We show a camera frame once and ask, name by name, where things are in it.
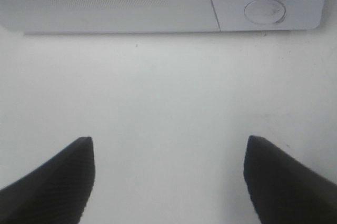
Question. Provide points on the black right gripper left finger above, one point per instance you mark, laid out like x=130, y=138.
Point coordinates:
x=55, y=192

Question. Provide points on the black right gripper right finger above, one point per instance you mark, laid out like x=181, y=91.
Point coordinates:
x=283, y=190

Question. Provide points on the round door release button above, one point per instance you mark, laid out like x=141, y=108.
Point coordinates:
x=265, y=12

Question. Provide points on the white microwave door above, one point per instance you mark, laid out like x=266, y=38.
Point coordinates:
x=108, y=16

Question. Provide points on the white microwave oven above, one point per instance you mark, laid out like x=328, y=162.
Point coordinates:
x=300, y=14

